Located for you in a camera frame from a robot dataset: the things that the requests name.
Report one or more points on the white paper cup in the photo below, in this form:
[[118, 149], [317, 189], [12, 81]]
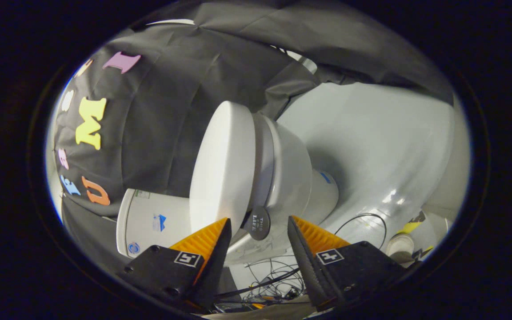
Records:
[[400, 244]]

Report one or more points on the white toilet seat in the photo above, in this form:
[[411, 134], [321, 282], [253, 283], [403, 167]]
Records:
[[262, 164]]

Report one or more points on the white toilet lid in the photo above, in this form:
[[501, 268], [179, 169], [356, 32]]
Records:
[[220, 169]]

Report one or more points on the white bag with yellow print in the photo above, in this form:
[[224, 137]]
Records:
[[431, 231]]

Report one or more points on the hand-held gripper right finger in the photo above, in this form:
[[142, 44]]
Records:
[[309, 266]]

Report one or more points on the dark round lid lifter tab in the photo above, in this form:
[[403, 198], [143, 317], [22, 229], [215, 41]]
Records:
[[258, 222]]

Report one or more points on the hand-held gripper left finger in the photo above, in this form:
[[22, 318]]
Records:
[[214, 266]]

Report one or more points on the white toilet with tank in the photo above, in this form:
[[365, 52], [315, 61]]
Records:
[[289, 178]]

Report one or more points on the black backdrop cloth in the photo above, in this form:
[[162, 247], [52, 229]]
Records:
[[158, 124]]

